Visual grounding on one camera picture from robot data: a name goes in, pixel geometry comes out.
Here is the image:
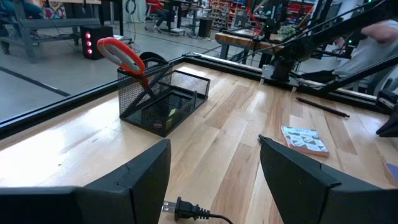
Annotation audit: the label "wooden workbench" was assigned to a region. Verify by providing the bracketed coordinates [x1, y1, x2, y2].
[214, 29, 285, 68]

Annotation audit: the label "patterned sticky note pad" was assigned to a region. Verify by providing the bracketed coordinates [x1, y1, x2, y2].
[280, 125, 331, 158]

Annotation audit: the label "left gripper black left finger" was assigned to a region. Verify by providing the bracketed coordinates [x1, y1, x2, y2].
[0, 139, 172, 224]

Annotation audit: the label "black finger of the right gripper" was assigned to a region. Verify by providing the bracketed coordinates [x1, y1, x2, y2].
[376, 107, 398, 138]

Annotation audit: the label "grey metal bench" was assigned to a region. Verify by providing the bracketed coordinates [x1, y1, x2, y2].
[9, 0, 102, 62]

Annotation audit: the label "black mesh desk organizer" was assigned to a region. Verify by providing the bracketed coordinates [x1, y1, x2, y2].
[117, 57, 211, 138]

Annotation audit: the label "person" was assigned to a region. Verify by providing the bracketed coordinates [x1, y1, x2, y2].
[0, 0, 44, 20]
[145, 0, 171, 34]
[332, 19, 398, 94]

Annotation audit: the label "red grey-handled scissors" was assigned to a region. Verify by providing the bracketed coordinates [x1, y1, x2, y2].
[96, 37, 156, 98]

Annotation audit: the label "yellow-green highlighter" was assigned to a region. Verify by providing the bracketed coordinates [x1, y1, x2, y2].
[164, 108, 178, 131]

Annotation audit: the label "white banner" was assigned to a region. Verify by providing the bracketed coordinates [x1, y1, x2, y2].
[122, 0, 147, 24]

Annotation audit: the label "black box with LEDs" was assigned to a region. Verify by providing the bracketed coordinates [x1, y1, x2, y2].
[80, 25, 114, 61]

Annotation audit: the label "purple sticky note pad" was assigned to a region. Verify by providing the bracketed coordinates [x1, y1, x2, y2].
[385, 162, 398, 185]

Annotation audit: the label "small green plant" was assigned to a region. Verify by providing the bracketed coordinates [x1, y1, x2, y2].
[277, 24, 297, 40]

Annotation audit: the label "parts bin shelf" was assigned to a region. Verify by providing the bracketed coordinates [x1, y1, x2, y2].
[210, 0, 246, 30]

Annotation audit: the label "black trash bin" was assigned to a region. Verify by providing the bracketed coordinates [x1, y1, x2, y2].
[198, 17, 215, 39]

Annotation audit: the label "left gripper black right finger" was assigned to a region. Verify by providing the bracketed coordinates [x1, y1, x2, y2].
[259, 134, 398, 224]

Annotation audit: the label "black pen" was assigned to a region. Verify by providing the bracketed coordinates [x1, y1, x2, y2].
[119, 63, 174, 119]
[295, 96, 351, 119]

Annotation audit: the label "colourful wall mural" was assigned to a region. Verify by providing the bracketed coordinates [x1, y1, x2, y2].
[43, 0, 67, 20]

